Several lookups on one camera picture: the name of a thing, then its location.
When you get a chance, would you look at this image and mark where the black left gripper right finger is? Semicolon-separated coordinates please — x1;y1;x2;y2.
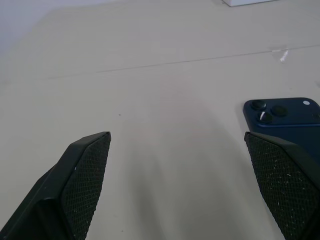
243;131;320;240

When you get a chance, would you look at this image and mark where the white box lid orange print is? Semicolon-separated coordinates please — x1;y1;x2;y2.
221;0;320;8

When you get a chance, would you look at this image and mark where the dark blue smartphone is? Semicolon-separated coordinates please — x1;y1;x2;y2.
242;96;320;165

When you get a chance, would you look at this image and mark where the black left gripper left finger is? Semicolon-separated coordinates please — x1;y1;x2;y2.
0;131;112;240

